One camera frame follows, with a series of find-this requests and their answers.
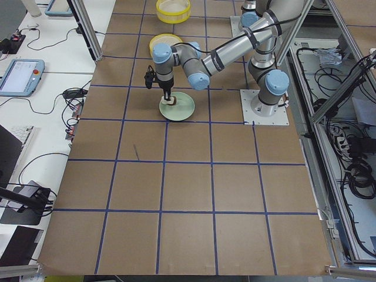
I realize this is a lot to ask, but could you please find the light green plate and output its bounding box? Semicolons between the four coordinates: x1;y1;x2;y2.
159;92;195;121

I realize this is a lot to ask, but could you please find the black power adapter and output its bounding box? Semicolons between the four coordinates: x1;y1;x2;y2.
63;89;88;99

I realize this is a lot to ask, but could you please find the brown steamed bun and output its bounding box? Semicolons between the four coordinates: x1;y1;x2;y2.
171;96;177;106

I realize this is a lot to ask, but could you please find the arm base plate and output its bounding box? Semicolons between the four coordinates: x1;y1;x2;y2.
240;89;290;126
230;15;247;37

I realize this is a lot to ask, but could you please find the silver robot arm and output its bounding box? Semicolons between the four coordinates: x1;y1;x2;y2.
144;0;304;118

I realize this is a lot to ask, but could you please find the white steamed bun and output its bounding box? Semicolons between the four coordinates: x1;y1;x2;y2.
160;96;176;106

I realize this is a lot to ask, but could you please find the yellow steamer layer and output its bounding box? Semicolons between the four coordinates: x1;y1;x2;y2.
156;0;191;24
149;33;183;56

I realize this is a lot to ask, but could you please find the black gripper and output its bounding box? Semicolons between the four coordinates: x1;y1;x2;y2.
158;79;174;103

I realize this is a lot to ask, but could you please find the aluminium frame post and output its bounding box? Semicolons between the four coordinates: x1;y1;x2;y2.
67;0;103;62

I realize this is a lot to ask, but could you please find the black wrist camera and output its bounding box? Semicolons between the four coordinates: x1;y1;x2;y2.
144;65;156;89

